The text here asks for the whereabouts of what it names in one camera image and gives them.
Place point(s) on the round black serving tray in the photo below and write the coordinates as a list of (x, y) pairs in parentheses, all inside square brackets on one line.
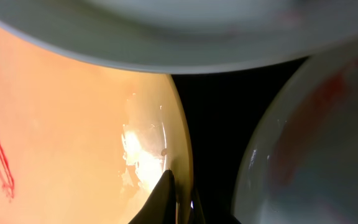
[(222, 111)]

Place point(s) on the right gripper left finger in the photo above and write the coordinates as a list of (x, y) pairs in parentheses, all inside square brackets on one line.
[(160, 207)]

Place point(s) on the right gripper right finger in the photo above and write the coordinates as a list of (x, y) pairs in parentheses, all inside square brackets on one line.
[(196, 212)]

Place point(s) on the pale green plate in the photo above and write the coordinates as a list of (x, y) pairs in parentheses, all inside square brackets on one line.
[(182, 37), (301, 163)]

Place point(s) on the yellow plate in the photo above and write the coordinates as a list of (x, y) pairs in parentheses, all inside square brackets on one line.
[(81, 143)]

